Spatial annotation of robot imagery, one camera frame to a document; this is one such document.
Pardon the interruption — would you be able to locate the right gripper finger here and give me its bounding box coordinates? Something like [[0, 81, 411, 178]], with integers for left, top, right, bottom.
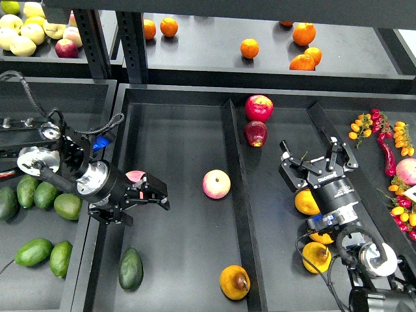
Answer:
[[317, 125, 359, 173], [278, 140, 314, 192]]

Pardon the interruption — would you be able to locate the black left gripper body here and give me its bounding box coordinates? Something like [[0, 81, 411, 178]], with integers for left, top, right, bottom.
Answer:
[[70, 160, 133, 208]]

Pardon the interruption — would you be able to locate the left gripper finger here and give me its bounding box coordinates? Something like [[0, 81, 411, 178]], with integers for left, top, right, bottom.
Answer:
[[88, 207, 134, 226], [131, 173, 170, 211]]

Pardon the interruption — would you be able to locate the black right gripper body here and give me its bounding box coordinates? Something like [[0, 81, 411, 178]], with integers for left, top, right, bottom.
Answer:
[[306, 157, 360, 224]]

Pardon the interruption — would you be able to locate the dark green avocado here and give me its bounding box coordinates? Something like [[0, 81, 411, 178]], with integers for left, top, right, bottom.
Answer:
[[118, 247, 143, 291]]

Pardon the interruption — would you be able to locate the yellow pear with brown spot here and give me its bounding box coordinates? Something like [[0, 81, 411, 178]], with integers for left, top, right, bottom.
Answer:
[[219, 265, 251, 300]]

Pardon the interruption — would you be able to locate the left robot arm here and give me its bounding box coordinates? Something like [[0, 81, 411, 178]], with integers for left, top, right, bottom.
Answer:
[[1, 70, 170, 226]]

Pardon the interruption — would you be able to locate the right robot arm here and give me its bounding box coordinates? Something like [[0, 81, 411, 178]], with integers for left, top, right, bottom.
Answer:
[[279, 134, 415, 311]]

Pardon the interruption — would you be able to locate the light green avocado row right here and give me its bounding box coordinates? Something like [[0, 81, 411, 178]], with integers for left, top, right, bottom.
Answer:
[[54, 193, 82, 220]]

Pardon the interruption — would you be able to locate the yellow pear with brown patch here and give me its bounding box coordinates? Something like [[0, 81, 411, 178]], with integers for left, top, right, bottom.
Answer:
[[309, 233, 334, 245]]

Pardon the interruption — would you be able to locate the green avocado row middle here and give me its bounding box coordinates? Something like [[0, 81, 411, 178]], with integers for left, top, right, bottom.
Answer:
[[34, 182, 60, 209]]

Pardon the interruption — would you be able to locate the yellow pear bottom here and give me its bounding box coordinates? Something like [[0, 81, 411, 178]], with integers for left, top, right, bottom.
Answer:
[[302, 242, 332, 274]]

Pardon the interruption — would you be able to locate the green avocado lower right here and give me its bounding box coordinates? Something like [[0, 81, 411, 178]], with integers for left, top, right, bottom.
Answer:
[[49, 240, 73, 278]]

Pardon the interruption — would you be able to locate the green avocado row left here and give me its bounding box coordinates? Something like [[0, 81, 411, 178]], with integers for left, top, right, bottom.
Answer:
[[17, 175, 40, 209]]

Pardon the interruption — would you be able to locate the bright green avocado lower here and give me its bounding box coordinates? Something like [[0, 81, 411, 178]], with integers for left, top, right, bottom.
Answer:
[[14, 238, 53, 267]]

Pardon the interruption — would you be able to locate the dark avocado left edge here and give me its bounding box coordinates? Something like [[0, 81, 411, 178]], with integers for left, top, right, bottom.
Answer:
[[0, 186, 18, 220]]

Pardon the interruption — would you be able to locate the pink apple left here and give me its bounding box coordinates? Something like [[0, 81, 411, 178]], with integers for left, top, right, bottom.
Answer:
[[125, 170, 145, 183]]

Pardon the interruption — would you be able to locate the orange cherry tomato bunch left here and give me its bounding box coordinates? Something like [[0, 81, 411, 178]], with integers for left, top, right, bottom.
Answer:
[[348, 113, 373, 149]]

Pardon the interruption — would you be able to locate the orange cherry tomato bunch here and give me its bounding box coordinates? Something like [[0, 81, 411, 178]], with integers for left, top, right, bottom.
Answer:
[[348, 113, 373, 149], [393, 121, 415, 157]]

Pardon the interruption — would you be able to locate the red chili pepper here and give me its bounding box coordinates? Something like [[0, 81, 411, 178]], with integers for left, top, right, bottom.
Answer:
[[378, 132, 396, 177]]

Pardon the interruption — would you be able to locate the red cherry tomato bunch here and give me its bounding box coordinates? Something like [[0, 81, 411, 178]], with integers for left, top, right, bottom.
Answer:
[[370, 109, 393, 140]]

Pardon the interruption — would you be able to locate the pink apple right edge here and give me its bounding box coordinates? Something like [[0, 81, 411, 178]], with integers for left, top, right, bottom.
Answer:
[[396, 158, 416, 185]]

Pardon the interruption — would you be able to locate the dark red apple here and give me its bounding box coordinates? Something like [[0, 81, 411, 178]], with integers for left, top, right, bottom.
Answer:
[[244, 121, 268, 148]]

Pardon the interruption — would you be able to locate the orange cherry tomato bunch right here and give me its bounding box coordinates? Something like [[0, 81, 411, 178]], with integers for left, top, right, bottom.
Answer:
[[393, 121, 415, 157]]

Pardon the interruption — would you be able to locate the pink apple centre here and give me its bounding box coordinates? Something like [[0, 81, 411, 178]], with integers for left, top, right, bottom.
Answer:
[[202, 169, 231, 200]]

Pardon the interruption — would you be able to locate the white label card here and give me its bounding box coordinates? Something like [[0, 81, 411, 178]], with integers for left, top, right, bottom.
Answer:
[[403, 185, 416, 203]]

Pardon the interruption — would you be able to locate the mixed cherry tomato bunch lower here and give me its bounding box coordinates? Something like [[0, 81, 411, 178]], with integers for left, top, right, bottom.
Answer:
[[378, 175, 415, 241]]

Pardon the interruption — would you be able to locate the bright red apple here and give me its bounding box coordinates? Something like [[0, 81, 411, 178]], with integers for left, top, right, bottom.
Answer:
[[245, 94, 274, 123]]

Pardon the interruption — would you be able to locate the black left tray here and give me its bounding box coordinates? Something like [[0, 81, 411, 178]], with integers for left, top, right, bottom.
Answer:
[[1, 77, 116, 311]]

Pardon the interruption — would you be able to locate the black tray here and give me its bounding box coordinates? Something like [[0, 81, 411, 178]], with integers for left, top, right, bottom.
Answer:
[[1, 77, 116, 311], [85, 84, 415, 311]]

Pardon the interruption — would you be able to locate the black centre tray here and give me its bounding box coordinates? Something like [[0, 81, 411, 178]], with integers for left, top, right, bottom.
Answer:
[[85, 84, 415, 311]]

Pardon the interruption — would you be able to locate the orange on shelf front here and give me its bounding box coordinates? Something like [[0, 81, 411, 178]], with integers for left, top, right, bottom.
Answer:
[[289, 54, 316, 71]]

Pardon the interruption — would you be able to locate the orange on shelf right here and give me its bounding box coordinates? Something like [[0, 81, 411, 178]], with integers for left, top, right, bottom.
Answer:
[[304, 47, 322, 66]]

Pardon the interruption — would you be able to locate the orange on shelf centre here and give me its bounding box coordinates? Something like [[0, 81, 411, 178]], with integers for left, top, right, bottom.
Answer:
[[240, 38, 259, 59]]

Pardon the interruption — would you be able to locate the red apple on shelf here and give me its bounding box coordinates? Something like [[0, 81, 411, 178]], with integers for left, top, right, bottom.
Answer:
[[55, 38, 79, 59]]

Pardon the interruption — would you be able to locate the large orange on shelf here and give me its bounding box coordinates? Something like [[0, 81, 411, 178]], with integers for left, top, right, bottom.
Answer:
[[292, 23, 317, 46]]

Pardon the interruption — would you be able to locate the orange under shelf edge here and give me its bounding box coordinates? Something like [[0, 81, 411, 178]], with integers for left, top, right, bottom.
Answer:
[[279, 21, 294, 27]]

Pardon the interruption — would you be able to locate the pale pink apple on shelf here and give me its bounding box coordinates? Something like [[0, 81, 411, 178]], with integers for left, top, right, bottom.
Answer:
[[63, 27, 83, 48]]

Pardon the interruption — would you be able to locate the orange on shelf left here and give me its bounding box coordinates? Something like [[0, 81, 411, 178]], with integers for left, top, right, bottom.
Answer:
[[143, 19, 157, 40]]

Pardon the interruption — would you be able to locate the black shelf post left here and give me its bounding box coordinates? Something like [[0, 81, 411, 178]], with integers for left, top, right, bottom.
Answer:
[[73, 8, 111, 79]]

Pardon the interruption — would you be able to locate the black shelf post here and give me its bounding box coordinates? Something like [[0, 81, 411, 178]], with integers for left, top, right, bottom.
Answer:
[[116, 11, 150, 85], [73, 8, 111, 79]]

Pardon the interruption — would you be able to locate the black shelf post right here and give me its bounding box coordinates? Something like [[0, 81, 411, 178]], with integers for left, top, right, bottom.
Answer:
[[116, 11, 150, 85]]

